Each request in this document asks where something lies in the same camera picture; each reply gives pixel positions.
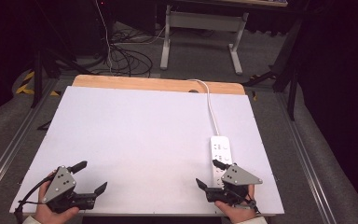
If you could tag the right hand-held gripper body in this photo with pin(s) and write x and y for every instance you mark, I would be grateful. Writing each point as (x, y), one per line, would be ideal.
(237, 179)

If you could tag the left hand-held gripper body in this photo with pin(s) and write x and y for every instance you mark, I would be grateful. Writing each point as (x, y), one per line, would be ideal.
(59, 185)

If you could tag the white power strip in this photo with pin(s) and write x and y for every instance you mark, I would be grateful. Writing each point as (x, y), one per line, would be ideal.
(220, 149)

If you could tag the person's left hand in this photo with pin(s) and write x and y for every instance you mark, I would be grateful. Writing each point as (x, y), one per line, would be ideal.
(48, 213)

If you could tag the person's right hand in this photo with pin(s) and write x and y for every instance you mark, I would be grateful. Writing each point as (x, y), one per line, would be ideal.
(236, 212)

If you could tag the white board sheet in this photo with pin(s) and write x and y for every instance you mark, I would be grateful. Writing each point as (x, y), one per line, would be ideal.
(149, 140)

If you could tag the yellow black floor tape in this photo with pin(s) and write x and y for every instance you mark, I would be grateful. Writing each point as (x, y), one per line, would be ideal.
(28, 84)

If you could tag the wooden table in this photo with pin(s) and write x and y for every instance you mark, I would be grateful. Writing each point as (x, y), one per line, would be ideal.
(143, 83)

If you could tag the black tripod stand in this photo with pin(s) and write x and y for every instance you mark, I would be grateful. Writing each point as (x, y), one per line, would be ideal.
(42, 59)

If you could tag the black metal stand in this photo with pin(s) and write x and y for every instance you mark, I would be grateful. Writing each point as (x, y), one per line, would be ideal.
(287, 65)

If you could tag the aluminium rail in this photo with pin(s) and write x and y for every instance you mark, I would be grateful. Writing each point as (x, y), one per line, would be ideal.
(15, 140)
(304, 155)

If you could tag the grey metal desk frame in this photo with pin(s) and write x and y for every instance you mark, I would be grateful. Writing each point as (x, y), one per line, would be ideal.
(203, 21)

